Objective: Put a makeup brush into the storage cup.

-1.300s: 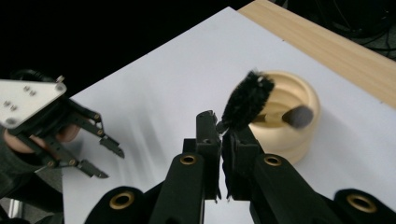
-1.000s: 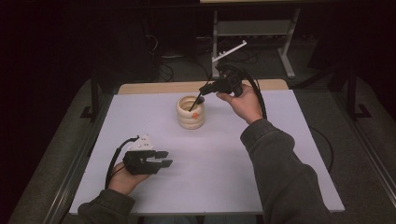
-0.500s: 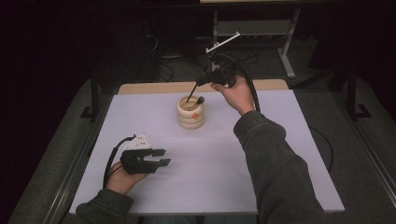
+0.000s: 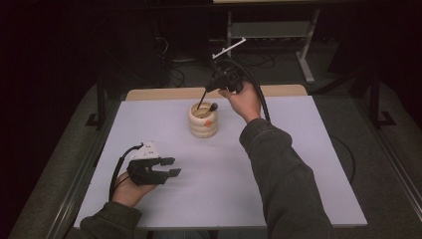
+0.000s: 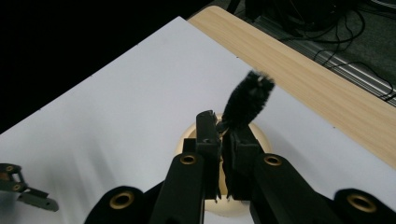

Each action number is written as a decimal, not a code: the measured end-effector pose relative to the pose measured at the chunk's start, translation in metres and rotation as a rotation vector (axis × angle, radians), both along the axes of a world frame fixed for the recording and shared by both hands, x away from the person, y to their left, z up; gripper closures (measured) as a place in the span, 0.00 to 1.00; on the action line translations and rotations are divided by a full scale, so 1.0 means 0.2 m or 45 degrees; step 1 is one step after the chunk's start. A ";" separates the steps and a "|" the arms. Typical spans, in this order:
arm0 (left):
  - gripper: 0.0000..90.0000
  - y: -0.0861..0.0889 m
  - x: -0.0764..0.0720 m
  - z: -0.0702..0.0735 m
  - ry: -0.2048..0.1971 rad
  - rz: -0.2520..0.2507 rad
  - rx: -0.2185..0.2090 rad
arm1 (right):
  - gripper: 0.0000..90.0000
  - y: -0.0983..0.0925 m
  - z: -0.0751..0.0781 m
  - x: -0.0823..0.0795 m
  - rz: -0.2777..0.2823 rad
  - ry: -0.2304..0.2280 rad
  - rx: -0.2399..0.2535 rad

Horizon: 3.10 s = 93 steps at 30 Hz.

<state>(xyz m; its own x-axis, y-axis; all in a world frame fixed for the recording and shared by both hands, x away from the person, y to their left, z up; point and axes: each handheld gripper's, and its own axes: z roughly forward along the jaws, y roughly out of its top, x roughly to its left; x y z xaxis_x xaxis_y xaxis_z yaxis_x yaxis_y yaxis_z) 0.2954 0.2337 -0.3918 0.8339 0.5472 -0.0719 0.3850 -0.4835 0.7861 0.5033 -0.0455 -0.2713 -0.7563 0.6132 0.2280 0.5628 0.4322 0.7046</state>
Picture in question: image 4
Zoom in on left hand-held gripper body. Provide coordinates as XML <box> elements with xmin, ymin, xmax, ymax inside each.
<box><xmin>126</xmin><ymin>141</ymin><xmax>171</xmax><ymax>186</ymax></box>

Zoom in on white metal desk frame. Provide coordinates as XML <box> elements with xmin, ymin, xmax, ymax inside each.
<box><xmin>224</xmin><ymin>8</ymin><xmax>321</xmax><ymax>86</ymax></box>

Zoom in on black metal stand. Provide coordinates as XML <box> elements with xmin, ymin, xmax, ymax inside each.
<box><xmin>367</xmin><ymin>71</ymin><xmax>397</xmax><ymax>128</ymax></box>
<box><xmin>85</xmin><ymin>76</ymin><xmax>108</xmax><ymax>130</ymax></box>

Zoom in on wooden table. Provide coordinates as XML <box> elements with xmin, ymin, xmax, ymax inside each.
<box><xmin>124</xmin><ymin>84</ymin><xmax>308</xmax><ymax>102</ymax></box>

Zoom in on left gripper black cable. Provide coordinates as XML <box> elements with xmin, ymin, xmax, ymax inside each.
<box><xmin>108</xmin><ymin>142</ymin><xmax>144</xmax><ymax>202</ymax></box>

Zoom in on black floor cables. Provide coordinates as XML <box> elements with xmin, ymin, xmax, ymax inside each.
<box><xmin>155</xmin><ymin>36</ymin><xmax>277</xmax><ymax>88</ymax></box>

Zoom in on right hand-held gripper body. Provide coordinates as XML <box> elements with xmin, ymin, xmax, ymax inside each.
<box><xmin>211</xmin><ymin>37</ymin><xmax>247</xmax><ymax>95</ymax></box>

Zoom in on metal frame rail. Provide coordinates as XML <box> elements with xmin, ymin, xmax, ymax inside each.
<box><xmin>351</xmin><ymin>99</ymin><xmax>422</xmax><ymax>212</ymax></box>
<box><xmin>46</xmin><ymin>99</ymin><xmax>121</xmax><ymax>239</ymax></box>

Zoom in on person's left hand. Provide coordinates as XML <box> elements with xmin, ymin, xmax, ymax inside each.
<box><xmin>111</xmin><ymin>170</ymin><xmax>158</xmax><ymax>209</ymax></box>

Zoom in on thin black eyeliner pencil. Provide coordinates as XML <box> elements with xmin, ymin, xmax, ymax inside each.
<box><xmin>196</xmin><ymin>90</ymin><xmax>208</xmax><ymax>111</ymax></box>

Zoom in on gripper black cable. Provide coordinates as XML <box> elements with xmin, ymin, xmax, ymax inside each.
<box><xmin>108</xmin><ymin>142</ymin><xmax>144</xmax><ymax>202</ymax></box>
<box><xmin>228</xmin><ymin>59</ymin><xmax>356</xmax><ymax>185</ymax></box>

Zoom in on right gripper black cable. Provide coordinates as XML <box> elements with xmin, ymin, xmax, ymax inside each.
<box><xmin>228</xmin><ymin>59</ymin><xmax>356</xmax><ymax>185</ymax></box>

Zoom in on white table board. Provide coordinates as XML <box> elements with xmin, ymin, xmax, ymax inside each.
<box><xmin>73</xmin><ymin>95</ymin><xmax>368</xmax><ymax>230</ymax></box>

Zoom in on cream ringed holder cup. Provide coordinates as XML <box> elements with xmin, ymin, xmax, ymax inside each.
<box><xmin>187</xmin><ymin>101</ymin><xmax>220</xmax><ymax>139</ymax></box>

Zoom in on person's right hand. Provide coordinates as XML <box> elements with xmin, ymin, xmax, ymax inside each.
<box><xmin>218</xmin><ymin>81</ymin><xmax>263</xmax><ymax>124</ymax></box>

